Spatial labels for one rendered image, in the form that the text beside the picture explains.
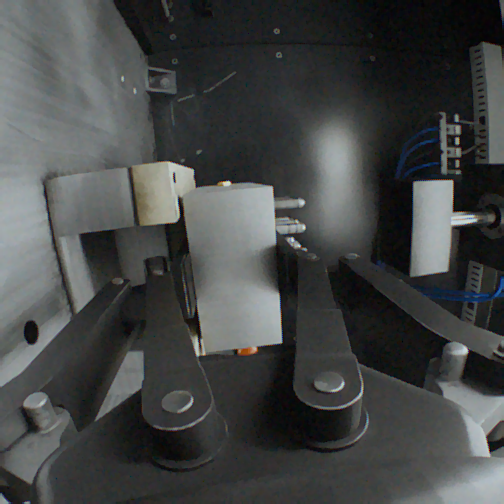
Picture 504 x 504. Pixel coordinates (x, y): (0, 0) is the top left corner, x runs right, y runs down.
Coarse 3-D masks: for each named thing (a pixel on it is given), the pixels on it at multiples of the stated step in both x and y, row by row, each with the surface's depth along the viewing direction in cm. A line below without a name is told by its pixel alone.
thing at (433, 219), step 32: (384, 192) 29; (416, 192) 23; (448, 192) 24; (384, 224) 30; (416, 224) 24; (448, 224) 25; (480, 224) 28; (384, 256) 31; (416, 256) 25; (448, 256) 25
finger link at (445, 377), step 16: (448, 352) 6; (464, 352) 6; (432, 368) 7; (448, 368) 6; (432, 384) 6; (448, 384) 6; (464, 384) 6; (480, 384) 6; (464, 400) 6; (480, 400) 5; (496, 400) 5; (480, 416) 5; (496, 416) 5
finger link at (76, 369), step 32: (128, 288) 13; (96, 320) 10; (64, 352) 8; (96, 352) 9; (32, 384) 6; (64, 384) 7; (96, 384) 9; (0, 416) 5; (96, 416) 8; (0, 448) 5
